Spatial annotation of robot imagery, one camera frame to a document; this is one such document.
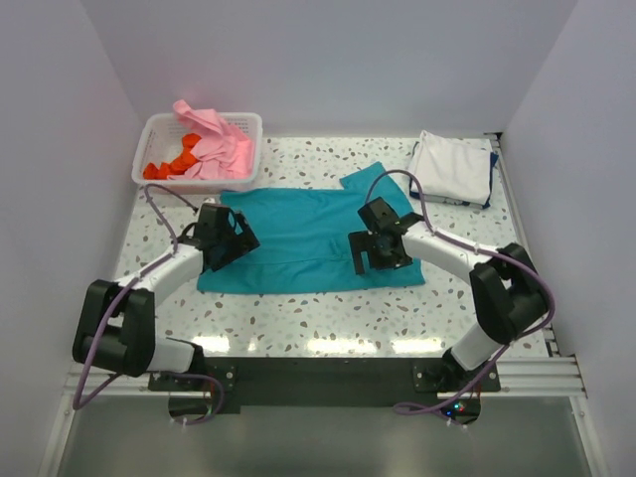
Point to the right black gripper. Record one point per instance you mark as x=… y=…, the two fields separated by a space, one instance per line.
x=362 y=240

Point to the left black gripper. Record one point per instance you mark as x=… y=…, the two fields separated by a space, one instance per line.
x=242 y=241

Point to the teal t shirt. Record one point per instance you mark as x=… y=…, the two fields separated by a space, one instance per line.
x=303 y=235

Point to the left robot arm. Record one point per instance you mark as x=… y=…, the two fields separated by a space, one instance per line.
x=116 y=330

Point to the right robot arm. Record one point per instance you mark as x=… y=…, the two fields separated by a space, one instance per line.
x=508 y=295

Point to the pink t shirt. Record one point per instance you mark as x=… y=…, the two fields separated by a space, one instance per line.
x=224 y=152

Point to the orange t shirt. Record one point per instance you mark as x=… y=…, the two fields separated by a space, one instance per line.
x=178 y=166

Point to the folded white t shirt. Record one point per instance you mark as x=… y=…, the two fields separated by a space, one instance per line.
x=435 y=144

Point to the white plastic basket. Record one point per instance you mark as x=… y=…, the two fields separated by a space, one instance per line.
x=161 y=141

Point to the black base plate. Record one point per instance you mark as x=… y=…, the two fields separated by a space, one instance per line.
x=228 y=385

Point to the aluminium frame rail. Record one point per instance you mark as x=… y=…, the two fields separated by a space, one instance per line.
x=534 y=367

